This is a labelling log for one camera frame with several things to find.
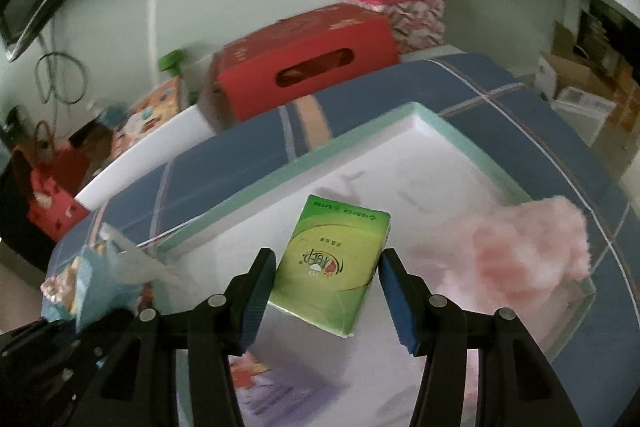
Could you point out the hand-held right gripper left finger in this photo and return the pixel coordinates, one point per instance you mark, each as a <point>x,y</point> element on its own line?
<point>255,302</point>

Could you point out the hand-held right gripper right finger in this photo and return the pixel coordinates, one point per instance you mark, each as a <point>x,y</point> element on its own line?
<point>400,302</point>

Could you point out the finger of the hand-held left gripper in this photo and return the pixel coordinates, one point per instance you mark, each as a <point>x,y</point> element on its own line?
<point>50,367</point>

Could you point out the green tissue pack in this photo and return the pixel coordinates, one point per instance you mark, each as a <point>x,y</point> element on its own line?
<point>330,267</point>

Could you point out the purple wet wipes packet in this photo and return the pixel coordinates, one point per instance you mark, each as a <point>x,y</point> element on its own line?
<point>265,387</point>

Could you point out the teal white box tray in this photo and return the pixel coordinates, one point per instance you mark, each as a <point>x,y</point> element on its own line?
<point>400,167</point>

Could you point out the pink white knitted cloth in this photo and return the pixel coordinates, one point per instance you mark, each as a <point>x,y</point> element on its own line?
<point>525,247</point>

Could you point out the teal plastic toy box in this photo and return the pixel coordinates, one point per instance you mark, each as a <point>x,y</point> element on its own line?
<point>87,287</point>

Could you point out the red felt handbag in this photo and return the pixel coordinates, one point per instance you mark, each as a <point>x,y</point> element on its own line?
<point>50,192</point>

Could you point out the white board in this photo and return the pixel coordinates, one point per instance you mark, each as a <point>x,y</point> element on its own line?
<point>150,157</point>

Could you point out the colourful toy carton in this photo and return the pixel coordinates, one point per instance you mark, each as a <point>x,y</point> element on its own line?
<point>150,117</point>

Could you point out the blue plaid blanket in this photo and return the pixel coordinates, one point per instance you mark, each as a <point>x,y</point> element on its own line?
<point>540,127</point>

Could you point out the red cardboard box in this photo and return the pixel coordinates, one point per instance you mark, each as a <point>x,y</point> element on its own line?
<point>300,57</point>

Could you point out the green toy knob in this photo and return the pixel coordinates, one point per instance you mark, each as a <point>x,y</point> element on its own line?
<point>171,61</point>

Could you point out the brown cardboard box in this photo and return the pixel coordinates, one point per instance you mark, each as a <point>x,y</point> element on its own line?
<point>575,77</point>

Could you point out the red patterned gift box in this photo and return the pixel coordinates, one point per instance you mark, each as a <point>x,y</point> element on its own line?
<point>415,17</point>

